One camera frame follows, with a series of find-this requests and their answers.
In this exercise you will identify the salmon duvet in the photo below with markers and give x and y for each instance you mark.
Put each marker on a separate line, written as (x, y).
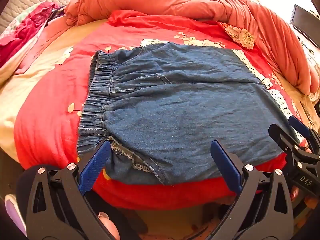
(175, 0)

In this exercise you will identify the purple white slipper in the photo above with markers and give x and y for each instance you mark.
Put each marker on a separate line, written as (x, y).
(15, 212)

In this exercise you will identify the person's right hand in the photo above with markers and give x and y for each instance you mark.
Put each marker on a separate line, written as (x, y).
(296, 195)

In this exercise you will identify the red floral blanket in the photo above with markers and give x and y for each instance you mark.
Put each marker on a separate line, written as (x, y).
(50, 105)

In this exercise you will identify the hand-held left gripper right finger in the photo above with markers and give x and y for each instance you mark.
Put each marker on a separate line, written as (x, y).
(225, 165)

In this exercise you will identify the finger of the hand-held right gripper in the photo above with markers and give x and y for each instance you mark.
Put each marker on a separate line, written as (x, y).
(298, 126)
(282, 135)

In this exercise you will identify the person's left hand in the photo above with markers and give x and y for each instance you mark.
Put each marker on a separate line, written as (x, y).
(108, 227)

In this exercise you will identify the black monitor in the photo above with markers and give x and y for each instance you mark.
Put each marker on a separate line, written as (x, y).
(305, 22)

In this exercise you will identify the pink floral pillow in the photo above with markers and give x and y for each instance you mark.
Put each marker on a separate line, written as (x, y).
(22, 30)

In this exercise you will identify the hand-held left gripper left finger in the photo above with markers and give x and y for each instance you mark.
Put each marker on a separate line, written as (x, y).
(96, 165)

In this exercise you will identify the blue denim pants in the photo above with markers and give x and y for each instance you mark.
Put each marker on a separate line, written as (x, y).
(175, 105)

